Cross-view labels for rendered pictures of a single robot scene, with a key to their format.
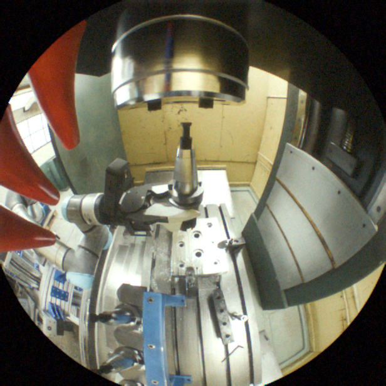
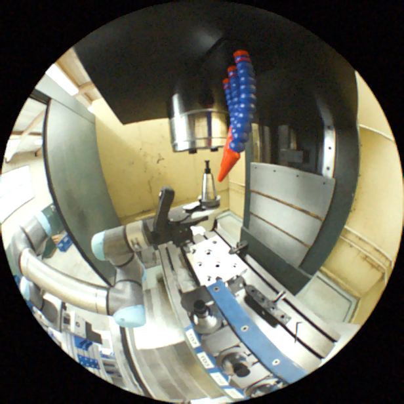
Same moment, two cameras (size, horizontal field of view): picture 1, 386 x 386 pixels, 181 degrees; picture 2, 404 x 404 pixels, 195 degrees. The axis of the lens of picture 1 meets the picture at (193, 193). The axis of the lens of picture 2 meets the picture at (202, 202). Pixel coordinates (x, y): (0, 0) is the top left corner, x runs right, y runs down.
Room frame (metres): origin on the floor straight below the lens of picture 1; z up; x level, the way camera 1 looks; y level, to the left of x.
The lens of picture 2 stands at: (-0.12, 0.13, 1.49)
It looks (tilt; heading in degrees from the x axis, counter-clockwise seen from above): 24 degrees down; 341
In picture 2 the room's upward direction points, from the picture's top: 6 degrees counter-clockwise
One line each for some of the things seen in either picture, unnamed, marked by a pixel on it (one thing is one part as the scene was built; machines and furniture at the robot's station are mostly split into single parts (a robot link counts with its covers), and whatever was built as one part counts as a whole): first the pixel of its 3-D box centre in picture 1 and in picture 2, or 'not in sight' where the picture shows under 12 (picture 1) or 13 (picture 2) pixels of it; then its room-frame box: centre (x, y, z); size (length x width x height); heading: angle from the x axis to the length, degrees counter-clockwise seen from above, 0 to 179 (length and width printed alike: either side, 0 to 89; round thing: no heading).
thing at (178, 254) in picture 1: (197, 245); (212, 260); (0.26, -0.02, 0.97); 0.29 x 0.23 x 0.05; 3
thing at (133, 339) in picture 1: (128, 338); (218, 341); (-0.11, 0.13, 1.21); 0.07 x 0.05 x 0.01; 93
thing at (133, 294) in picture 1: (130, 294); (195, 299); (0.00, 0.13, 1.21); 0.07 x 0.05 x 0.01; 93
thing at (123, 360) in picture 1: (119, 363); (237, 364); (-0.17, 0.12, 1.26); 0.04 x 0.04 x 0.07
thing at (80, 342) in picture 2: (61, 277); (84, 344); (-0.12, 0.87, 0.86); 0.09 x 0.09 x 0.09; 4
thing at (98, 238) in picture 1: (94, 236); (130, 271); (0.13, 0.30, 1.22); 0.11 x 0.08 x 0.11; 2
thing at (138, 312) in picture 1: (128, 317); (206, 319); (-0.06, 0.13, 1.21); 0.06 x 0.06 x 0.03
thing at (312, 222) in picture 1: (297, 226); (281, 214); (0.19, -0.43, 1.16); 0.48 x 0.05 x 0.51; 3
